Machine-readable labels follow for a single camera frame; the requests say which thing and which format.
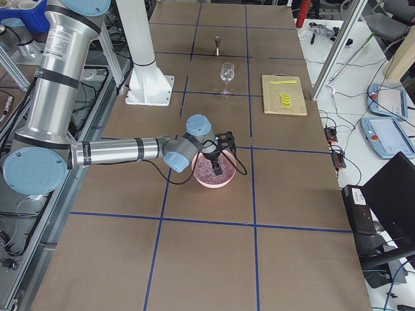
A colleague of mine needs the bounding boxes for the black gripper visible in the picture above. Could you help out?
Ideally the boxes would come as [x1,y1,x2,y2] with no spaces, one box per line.
[203,142,223,176]

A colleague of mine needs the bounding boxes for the steel cocktail jigger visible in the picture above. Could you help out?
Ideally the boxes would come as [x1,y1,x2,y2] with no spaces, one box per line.
[214,36,221,56]

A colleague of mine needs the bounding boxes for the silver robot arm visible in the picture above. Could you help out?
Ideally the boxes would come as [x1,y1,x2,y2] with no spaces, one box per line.
[3,1,222,195]

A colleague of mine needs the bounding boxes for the clear ice cubes pile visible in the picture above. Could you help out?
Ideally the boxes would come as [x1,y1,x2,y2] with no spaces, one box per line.
[195,156,235,185]

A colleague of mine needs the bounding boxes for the clear wine glass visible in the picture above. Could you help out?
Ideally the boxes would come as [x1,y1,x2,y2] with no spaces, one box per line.
[220,62,235,98]

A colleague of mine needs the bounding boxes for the bamboo cutting board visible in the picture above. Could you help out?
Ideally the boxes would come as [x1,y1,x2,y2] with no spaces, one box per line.
[261,75,307,116]

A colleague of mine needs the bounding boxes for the yellow lemon slices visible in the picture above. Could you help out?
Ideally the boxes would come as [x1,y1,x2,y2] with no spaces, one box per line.
[280,93,292,109]

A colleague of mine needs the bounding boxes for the yellow plastic knife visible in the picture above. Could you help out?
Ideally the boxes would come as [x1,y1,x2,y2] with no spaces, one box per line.
[268,80,297,85]

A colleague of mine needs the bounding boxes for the near blue teach pendant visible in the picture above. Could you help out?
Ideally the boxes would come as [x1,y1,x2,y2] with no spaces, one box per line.
[361,117,414,159]

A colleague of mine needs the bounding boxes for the blue teach pendant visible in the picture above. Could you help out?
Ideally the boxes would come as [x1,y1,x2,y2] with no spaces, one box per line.
[367,83,408,120]
[361,117,414,159]

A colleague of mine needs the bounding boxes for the far blue teach pendant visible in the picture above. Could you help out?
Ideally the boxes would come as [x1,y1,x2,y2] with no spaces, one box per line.
[367,83,408,120]

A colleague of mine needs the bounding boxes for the long metal rod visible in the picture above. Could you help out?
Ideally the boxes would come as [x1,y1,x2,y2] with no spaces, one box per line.
[325,32,375,92]

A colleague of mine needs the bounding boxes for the aluminium frame post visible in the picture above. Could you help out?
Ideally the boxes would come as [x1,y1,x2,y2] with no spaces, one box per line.
[311,0,368,100]

